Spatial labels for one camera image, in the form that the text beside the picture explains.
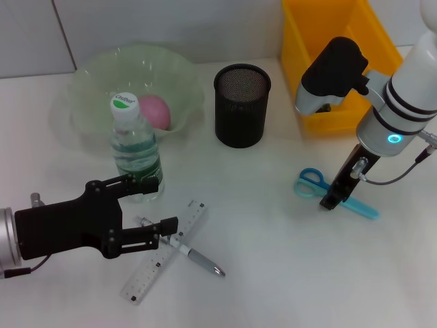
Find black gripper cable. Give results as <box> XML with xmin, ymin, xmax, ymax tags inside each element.
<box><xmin>361</xmin><ymin>143</ymin><xmax>437</xmax><ymax>186</ymax></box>
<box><xmin>0</xmin><ymin>254</ymin><xmax>52</xmax><ymax>279</ymax></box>

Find translucent green fruit plate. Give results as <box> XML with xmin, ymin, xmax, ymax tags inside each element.
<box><xmin>51</xmin><ymin>42</ymin><xmax>206</xmax><ymax>150</ymax></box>

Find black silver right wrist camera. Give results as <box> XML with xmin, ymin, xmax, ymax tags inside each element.
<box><xmin>294</xmin><ymin>36</ymin><xmax>371</xmax><ymax>116</ymax></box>

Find grey grip ballpoint pen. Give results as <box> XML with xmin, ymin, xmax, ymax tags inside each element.
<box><xmin>136</xmin><ymin>215</ymin><xmax>227</xmax><ymax>278</ymax></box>

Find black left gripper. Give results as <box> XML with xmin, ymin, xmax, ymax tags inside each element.
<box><xmin>15</xmin><ymin>173</ymin><xmax>180</xmax><ymax>260</ymax></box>

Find transparent plastic ruler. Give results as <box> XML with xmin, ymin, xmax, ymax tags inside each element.
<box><xmin>119</xmin><ymin>198</ymin><xmax>209</xmax><ymax>306</ymax></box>

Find silver right wrist connector post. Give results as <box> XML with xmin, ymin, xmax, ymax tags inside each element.
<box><xmin>351</xmin><ymin>156</ymin><xmax>369</xmax><ymax>179</ymax></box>

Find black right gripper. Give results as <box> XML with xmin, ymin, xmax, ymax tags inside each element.
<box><xmin>319</xmin><ymin>143</ymin><xmax>381</xmax><ymax>211</ymax></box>

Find blue scissors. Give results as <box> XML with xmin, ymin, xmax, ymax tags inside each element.
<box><xmin>294</xmin><ymin>167</ymin><xmax>381</xmax><ymax>220</ymax></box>

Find clear green-label water bottle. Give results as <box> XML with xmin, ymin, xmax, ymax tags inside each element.
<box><xmin>109</xmin><ymin>92</ymin><xmax>165</xmax><ymax>203</ymax></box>

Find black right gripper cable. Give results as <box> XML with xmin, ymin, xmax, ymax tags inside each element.
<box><xmin>361</xmin><ymin>143</ymin><xmax>437</xmax><ymax>186</ymax></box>

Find pink toy peach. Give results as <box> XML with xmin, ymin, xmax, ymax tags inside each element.
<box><xmin>137</xmin><ymin>95</ymin><xmax>171</xmax><ymax>131</ymax></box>

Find yellow plastic bin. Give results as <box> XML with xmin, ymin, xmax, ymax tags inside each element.
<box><xmin>280</xmin><ymin>0</ymin><xmax>406</xmax><ymax>134</ymax></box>

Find black mesh pen holder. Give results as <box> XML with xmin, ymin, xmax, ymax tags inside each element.
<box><xmin>213</xmin><ymin>63</ymin><xmax>272</xmax><ymax>149</ymax></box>

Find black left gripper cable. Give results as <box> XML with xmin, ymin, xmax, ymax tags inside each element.
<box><xmin>0</xmin><ymin>254</ymin><xmax>52</xmax><ymax>279</ymax></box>

